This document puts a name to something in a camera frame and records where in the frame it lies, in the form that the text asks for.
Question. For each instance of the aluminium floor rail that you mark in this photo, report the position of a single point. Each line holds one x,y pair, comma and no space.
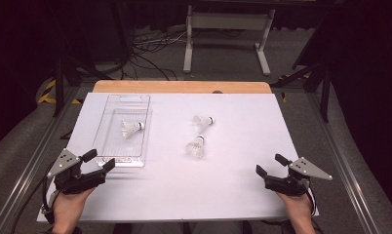
28,169
343,162

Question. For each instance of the wooden table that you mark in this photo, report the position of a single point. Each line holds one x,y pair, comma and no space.
184,87

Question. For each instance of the person's left hand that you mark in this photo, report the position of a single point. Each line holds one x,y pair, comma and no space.
67,211

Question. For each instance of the yellow black floor tape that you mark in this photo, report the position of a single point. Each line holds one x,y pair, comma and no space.
46,97

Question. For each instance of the white table mat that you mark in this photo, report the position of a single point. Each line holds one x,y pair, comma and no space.
233,146

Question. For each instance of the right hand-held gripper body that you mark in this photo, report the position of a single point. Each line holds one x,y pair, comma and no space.
285,185

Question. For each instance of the white metal stand frame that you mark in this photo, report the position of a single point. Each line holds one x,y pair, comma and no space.
229,21

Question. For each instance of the black metal stand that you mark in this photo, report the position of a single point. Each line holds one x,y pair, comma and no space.
325,97

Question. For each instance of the white feather shuttlecock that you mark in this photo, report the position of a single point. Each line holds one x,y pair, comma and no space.
201,123
129,129
195,148

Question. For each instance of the person's right hand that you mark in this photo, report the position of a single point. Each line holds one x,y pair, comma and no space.
298,211

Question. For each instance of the black tripod stand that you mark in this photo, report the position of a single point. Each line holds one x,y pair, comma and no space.
58,87

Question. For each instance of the dark table grommet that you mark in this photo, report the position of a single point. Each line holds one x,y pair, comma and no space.
217,92

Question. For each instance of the clear plastic tray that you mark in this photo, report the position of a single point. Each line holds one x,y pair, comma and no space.
119,149

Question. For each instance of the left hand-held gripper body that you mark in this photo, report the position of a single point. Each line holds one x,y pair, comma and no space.
72,183

